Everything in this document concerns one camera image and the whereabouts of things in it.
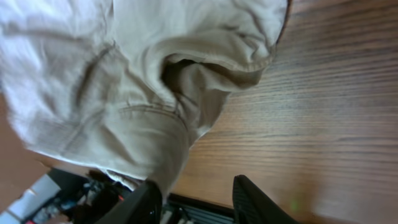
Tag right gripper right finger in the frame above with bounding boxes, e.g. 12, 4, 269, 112
233, 175, 299, 224

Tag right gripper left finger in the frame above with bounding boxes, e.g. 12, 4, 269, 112
95, 180, 162, 224

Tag beige cotton shorts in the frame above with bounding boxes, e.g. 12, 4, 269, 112
1, 0, 288, 197

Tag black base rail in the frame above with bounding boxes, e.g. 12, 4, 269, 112
160, 194, 236, 224

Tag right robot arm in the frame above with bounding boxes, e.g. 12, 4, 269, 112
1, 169, 296, 224

